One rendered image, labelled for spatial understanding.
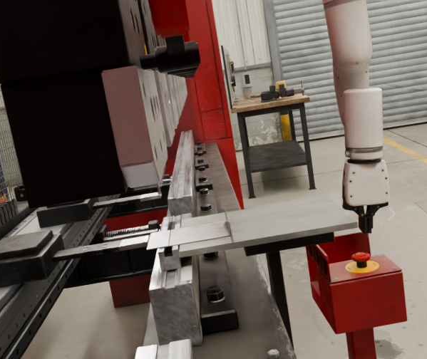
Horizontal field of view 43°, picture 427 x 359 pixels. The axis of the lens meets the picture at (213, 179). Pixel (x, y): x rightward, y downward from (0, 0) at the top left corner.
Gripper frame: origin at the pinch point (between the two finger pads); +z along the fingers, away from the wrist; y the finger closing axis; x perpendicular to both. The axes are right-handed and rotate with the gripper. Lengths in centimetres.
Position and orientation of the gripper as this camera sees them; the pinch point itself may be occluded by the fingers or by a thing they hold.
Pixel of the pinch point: (366, 224)
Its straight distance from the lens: 131.5
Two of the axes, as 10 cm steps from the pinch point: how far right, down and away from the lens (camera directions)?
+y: 9.9, -0.9, 0.5
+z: 0.8, 9.8, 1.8
